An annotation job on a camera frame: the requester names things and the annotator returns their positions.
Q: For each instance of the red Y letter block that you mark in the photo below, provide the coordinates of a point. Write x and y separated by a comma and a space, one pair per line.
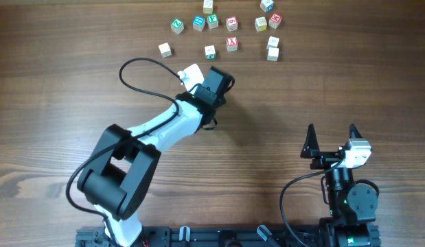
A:
232, 44

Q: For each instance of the yellow picture block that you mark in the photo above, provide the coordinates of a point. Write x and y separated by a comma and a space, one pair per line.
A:
260, 24

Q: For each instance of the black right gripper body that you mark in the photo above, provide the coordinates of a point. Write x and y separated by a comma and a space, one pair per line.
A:
328, 156

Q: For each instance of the beige picture block right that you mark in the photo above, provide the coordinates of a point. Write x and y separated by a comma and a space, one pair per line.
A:
273, 42

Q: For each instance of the blue edged top block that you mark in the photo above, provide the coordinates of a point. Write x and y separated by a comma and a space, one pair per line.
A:
267, 5

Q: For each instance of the green Z letter block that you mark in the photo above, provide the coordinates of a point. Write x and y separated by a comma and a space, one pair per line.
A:
177, 26

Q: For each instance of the green F letter block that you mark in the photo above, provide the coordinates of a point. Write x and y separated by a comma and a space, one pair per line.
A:
212, 21

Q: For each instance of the blue letter block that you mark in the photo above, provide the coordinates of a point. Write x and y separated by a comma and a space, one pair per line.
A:
199, 23

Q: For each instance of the green J letter block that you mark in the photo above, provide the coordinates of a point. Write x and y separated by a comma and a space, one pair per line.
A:
210, 52

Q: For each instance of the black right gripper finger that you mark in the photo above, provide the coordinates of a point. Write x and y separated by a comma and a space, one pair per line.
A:
354, 133
310, 148

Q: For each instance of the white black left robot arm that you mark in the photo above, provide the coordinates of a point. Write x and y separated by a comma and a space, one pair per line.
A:
117, 175

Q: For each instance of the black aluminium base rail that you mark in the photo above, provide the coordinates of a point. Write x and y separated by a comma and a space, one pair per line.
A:
310, 235

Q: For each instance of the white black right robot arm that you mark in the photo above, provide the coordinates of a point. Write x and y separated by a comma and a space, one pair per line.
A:
352, 203

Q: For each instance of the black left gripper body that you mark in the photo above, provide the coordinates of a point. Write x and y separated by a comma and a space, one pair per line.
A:
218, 84

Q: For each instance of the red 9 number block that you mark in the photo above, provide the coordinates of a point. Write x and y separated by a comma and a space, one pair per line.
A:
232, 23

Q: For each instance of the yellow edged top block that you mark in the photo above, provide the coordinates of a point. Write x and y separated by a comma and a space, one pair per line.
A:
208, 6

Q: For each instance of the red M letter block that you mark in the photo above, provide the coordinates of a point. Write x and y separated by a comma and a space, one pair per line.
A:
275, 20

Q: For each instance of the plain beige picture block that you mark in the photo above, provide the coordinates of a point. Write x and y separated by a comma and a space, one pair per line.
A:
165, 50

